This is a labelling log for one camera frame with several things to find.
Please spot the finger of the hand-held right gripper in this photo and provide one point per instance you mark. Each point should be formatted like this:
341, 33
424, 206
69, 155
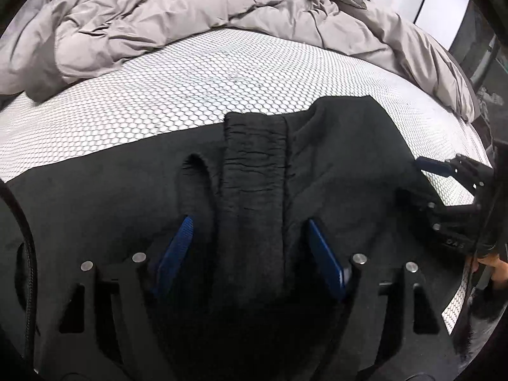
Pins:
434, 165
456, 213

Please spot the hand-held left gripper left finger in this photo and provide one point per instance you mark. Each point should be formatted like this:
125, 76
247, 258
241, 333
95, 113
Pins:
176, 254

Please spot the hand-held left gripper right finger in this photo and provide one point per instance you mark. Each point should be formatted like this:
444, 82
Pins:
325, 258

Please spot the black pants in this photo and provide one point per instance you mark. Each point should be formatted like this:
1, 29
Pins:
254, 166

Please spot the person's right hand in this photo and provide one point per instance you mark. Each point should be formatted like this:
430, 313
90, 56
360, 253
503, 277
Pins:
496, 270

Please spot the dark furniture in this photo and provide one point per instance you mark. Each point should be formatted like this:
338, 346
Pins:
484, 103

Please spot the white mesh mattress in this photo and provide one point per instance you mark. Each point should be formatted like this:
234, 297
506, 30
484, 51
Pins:
198, 79

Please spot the grey duvet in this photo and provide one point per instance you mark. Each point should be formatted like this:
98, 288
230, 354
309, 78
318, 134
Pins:
158, 20

